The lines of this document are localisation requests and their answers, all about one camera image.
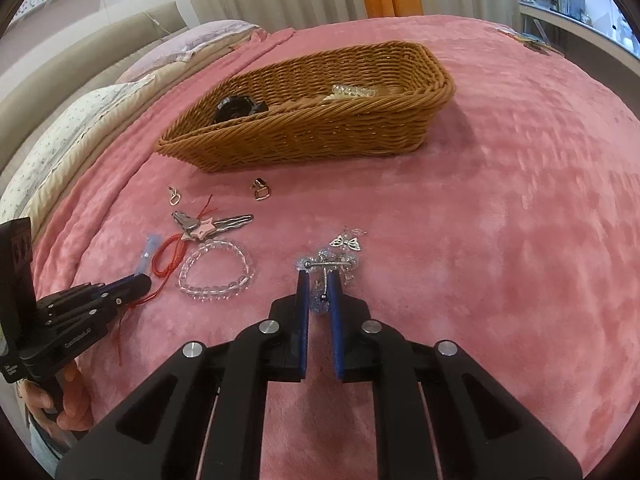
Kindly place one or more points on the small silver clasp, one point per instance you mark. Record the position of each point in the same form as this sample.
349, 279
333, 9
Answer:
173, 196

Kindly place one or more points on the grey desk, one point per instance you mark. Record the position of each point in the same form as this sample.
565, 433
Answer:
585, 25

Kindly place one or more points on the person's left hand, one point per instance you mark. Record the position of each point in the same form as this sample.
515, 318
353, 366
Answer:
75, 400

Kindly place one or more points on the silver hair clip pink star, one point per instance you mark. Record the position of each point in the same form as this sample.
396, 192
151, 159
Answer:
210, 225

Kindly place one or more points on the pink fleece blanket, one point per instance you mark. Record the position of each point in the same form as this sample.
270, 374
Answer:
500, 235

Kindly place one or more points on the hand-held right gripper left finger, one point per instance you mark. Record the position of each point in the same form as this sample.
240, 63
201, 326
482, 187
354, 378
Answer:
303, 320

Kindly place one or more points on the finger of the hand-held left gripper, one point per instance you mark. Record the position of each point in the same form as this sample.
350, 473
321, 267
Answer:
85, 322
112, 290

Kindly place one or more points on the beige padded headboard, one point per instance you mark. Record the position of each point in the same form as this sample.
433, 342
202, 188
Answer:
85, 55

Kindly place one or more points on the lilac pillow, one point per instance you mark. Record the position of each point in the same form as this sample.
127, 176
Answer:
190, 47

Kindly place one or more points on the silver butterfly pendant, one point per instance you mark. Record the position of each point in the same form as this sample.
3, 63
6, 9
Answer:
350, 241

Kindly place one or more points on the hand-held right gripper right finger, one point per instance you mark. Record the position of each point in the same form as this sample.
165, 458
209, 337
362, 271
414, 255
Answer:
336, 332

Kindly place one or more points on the light blue plastic tube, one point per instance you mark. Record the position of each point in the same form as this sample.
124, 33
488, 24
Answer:
146, 255

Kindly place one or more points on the black round jewelry piece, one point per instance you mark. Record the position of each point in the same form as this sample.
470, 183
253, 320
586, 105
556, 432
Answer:
235, 107

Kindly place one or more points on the brown wicker basket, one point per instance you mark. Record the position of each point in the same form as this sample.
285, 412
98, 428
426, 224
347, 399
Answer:
320, 110

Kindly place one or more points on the white floral pillow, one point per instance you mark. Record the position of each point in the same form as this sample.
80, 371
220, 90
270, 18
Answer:
65, 135

